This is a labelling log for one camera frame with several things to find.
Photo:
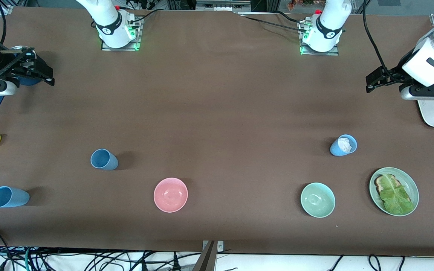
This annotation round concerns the light green bowl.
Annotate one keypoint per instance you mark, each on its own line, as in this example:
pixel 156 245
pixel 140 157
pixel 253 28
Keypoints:
pixel 317 200

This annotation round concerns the blue plastic cup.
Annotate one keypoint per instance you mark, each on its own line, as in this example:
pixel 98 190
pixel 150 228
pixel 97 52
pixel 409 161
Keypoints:
pixel 13 197
pixel 109 162
pixel 335 150

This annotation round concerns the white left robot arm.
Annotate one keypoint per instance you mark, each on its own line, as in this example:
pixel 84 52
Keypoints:
pixel 328 26

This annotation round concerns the toast slice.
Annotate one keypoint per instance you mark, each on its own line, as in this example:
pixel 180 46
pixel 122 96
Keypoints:
pixel 381 184

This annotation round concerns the glass pot lid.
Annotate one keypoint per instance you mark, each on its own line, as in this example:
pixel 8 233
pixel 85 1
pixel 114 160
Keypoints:
pixel 15 48

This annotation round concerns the small metal table bracket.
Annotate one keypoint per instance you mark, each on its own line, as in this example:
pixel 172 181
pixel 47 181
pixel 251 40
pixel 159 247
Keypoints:
pixel 220 246

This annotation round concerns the crumpled white paper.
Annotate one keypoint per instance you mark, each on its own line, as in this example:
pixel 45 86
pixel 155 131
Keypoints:
pixel 344 145

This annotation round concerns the green lettuce leaf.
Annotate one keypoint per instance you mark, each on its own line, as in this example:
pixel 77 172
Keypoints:
pixel 396 197

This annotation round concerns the pink bowl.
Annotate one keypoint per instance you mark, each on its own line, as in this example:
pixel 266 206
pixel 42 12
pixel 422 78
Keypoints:
pixel 170 195

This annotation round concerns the light green plate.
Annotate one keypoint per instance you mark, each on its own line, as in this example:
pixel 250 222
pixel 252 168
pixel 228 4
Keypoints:
pixel 413 184

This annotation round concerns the dried flower bunch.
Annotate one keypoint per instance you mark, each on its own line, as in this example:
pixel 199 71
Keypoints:
pixel 303 3

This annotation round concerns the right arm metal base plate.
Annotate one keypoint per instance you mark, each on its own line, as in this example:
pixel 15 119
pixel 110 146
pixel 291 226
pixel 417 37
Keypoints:
pixel 106 47

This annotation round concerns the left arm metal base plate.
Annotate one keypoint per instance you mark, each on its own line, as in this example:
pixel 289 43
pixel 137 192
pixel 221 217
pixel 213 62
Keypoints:
pixel 305 52

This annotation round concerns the dark camera mount pole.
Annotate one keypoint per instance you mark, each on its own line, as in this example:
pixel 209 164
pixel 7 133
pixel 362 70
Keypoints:
pixel 206 259

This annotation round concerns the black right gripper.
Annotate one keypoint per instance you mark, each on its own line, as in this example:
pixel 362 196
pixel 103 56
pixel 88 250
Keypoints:
pixel 9 64

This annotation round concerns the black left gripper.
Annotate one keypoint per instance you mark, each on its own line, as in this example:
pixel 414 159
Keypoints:
pixel 393 73

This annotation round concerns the grey metal frame beam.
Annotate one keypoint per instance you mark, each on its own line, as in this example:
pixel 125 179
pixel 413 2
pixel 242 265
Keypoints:
pixel 222 5

